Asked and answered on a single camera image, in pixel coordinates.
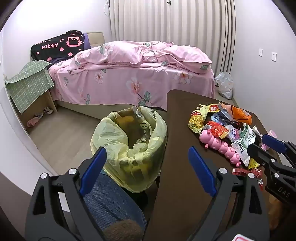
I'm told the red yellow small wrapper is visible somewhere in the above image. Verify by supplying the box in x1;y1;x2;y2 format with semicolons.
232;168;263;187

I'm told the red orange snack wrapper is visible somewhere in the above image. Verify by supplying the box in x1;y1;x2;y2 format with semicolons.
202;121;230;140

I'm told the orange snack bag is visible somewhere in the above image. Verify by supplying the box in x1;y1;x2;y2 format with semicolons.
218;103;252;125

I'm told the yellow noodle packet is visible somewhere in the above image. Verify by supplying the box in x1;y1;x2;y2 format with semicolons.
188;104;210;134

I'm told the white green paper packet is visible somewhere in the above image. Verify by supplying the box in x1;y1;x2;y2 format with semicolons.
231;125;256;167

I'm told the yellow-lined trash bin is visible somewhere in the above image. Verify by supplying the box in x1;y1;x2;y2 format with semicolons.
90;106;167;193

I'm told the pink cylindrical bottle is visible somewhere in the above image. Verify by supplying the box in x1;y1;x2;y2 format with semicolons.
261;130;278;151

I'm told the pink caterpillar toy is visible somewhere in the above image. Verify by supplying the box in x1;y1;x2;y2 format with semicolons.
199;130;241;168

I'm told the white sneaker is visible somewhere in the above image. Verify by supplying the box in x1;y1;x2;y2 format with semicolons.
43;107;54;115

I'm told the wooden nightstand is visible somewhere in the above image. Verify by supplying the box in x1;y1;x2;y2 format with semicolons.
10;90;57;133

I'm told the pink slipper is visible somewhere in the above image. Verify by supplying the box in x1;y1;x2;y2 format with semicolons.
27;112;44;128

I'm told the white plastic bag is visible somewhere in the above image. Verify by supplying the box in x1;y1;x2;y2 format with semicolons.
215;72;233;100

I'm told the bed with pink sheet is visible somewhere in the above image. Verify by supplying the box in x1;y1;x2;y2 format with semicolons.
48;40;216;121

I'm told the green checked cloth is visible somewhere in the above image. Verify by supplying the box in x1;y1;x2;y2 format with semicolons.
5;60;54;114

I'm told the pink floral duvet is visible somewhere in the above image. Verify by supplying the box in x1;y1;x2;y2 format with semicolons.
67;41;212;74

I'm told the black Hello Kitty pillow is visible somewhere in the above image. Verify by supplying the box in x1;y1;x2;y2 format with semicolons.
30;31;85;62

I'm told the beige headboard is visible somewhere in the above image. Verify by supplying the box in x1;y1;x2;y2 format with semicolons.
85;32;106;48

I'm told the white striped curtain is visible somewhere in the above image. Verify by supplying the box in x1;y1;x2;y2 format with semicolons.
108;0;236;75

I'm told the wall switch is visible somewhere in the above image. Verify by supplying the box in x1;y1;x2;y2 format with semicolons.
271;52;277;62
258;49;263;57

